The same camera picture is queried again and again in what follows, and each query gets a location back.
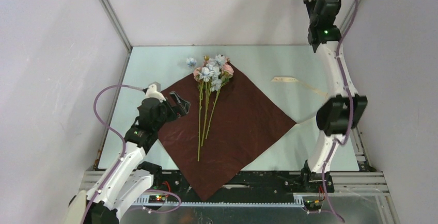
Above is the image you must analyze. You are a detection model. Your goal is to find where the left circuit board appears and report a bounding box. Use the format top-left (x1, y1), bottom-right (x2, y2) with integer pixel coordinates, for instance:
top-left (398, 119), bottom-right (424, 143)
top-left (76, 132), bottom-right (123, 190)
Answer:
top-left (148, 195), bottom-right (167, 204)

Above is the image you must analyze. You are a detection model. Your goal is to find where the red wrapping paper sheet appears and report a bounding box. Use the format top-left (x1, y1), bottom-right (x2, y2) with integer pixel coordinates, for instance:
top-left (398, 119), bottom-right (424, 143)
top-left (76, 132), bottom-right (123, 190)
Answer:
top-left (159, 69), bottom-right (296, 200)

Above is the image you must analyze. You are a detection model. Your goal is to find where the pink rose stem with blue bud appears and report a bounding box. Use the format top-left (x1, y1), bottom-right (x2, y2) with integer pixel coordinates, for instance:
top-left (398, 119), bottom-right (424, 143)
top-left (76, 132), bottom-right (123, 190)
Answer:
top-left (186, 57), bottom-right (200, 77)

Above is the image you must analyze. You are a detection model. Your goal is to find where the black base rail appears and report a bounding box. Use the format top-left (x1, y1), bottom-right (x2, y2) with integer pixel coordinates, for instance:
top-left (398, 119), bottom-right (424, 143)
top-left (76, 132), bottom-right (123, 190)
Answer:
top-left (152, 170), bottom-right (335, 204)

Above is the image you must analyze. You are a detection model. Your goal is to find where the right circuit board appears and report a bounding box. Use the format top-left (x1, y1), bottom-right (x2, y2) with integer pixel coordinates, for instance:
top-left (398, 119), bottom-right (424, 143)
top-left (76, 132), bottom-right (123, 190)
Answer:
top-left (302, 200), bottom-right (323, 214)

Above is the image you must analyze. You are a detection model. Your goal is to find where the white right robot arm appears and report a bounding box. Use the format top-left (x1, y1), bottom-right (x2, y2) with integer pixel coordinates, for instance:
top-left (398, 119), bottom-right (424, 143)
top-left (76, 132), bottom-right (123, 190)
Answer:
top-left (300, 0), bottom-right (368, 193)

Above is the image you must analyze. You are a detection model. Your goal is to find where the circuit board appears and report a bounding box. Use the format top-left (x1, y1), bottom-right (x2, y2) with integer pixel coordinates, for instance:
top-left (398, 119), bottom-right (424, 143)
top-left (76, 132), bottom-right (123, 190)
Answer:
top-left (148, 195), bottom-right (167, 204)
top-left (302, 200), bottom-right (323, 214)

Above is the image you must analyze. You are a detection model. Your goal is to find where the blue flower stem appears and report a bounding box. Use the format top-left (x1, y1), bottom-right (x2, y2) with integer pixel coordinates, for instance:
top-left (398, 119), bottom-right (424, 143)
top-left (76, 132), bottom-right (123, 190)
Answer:
top-left (199, 56), bottom-right (223, 147)

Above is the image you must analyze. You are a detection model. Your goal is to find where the cream ribbon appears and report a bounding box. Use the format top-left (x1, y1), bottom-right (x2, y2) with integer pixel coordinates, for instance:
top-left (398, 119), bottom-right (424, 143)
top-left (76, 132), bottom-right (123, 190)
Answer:
top-left (271, 76), bottom-right (327, 97)

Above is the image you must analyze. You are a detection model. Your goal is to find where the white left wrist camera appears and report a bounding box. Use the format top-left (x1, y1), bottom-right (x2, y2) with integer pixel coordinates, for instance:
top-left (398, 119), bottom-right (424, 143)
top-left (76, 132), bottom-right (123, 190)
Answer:
top-left (143, 82), bottom-right (166, 102)

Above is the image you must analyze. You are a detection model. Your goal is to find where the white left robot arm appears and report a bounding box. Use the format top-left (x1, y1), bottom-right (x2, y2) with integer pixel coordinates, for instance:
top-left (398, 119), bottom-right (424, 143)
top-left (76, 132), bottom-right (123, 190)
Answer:
top-left (64, 85), bottom-right (191, 223)

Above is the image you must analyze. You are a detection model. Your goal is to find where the peach rose stem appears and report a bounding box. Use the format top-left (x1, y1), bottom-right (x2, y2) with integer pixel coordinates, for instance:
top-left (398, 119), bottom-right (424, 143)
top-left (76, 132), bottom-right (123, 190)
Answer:
top-left (205, 63), bottom-right (234, 140)

